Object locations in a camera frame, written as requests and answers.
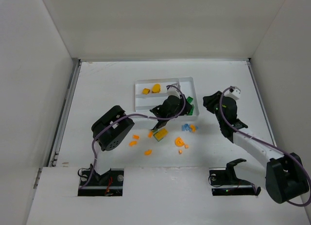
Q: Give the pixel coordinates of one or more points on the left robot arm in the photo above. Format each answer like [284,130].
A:
[111,128]

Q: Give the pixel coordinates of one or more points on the yellow long duplo brick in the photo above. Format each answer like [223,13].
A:
[160,134]

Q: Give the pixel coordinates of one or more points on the orange quarter-arch lego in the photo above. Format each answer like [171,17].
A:
[193,128]

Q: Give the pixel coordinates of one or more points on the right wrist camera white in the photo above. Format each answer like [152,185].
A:
[234,93]

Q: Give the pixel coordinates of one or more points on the orange slope piece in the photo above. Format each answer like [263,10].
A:
[150,134]

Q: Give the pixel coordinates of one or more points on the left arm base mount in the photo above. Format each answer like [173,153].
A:
[108,184]

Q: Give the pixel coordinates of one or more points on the light blue lego plate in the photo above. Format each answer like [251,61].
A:
[185,127]

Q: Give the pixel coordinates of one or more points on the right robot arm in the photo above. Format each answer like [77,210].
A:
[285,177]

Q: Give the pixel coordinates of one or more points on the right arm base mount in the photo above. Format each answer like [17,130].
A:
[224,181]

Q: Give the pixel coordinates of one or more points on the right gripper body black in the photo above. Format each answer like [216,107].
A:
[211,101]

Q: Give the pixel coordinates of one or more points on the orange elbow piece left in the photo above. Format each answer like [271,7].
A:
[133,143]

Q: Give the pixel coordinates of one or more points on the orange half-round lego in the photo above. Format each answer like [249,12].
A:
[179,142]

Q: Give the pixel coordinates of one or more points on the yellow curved duplo brick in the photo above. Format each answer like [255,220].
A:
[156,88]

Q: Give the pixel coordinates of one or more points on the green duplo plate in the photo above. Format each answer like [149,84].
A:
[190,100]
[191,110]

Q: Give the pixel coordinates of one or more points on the orange curved piece bottom-left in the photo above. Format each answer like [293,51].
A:
[148,152]

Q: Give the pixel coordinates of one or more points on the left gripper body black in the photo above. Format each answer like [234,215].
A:
[160,114]

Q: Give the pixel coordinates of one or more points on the white divided sorting tray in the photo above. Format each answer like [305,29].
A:
[145,102]

